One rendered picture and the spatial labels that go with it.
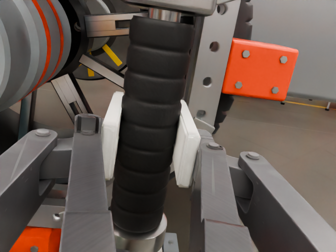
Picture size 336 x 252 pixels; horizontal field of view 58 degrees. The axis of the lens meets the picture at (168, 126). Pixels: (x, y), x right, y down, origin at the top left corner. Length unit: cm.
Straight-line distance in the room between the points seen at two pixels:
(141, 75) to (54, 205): 34
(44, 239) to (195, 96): 30
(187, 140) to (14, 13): 19
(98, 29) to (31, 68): 21
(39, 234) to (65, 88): 22
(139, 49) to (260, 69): 27
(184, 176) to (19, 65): 18
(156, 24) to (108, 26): 33
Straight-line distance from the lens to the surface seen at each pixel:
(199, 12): 16
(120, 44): 92
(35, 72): 31
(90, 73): 94
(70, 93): 51
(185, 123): 17
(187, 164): 16
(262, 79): 42
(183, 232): 146
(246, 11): 49
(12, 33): 27
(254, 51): 41
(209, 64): 39
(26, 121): 55
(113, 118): 16
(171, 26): 16
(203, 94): 40
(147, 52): 16
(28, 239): 51
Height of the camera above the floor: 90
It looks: 19 degrees down
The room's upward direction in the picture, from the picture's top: 9 degrees clockwise
